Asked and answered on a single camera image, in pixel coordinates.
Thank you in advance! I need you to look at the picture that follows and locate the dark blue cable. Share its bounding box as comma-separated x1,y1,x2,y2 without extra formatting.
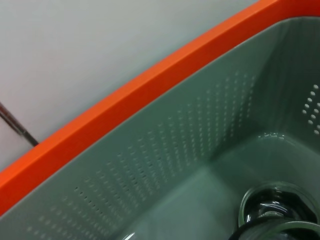
0,102,40,146

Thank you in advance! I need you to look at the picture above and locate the glass teacup black base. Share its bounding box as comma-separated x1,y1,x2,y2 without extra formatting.
231,220,320,240
239,181,320,226

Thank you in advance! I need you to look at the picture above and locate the grey perforated storage bin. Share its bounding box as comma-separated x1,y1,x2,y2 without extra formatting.
0,16,320,240

